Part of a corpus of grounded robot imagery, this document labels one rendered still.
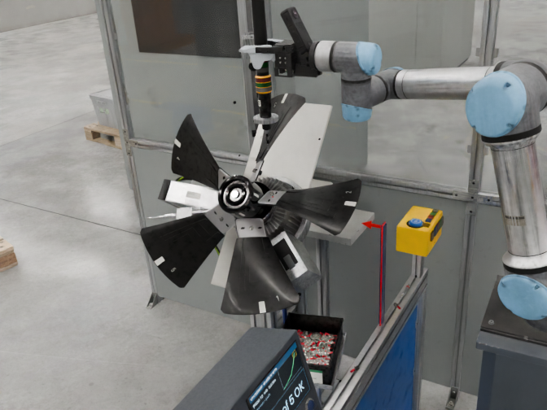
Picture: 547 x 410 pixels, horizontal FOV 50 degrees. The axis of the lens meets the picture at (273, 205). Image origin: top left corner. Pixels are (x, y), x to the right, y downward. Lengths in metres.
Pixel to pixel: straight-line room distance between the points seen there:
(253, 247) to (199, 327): 1.58
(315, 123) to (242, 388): 1.21
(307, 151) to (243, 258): 0.49
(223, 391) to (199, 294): 2.24
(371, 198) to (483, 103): 1.25
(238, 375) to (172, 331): 2.23
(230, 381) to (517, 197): 0.68
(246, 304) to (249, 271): 0.10
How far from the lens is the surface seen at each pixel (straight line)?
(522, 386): 1.59
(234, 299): 1.68
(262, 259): 1.72
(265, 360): 1.05
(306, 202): 1.67
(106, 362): 3.17
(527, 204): 1.31
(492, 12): 2.09
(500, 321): 1.58
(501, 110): 1.22
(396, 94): 1.55
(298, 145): 2.02
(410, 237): 1.85
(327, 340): 1.75
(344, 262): 2.62
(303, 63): 1.53
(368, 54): 1.43
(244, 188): 1.73
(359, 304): 2.71
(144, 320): 3.39
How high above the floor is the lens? 1.93
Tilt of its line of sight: 26 degrees down
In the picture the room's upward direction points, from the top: 4 degrees counter-clockwise
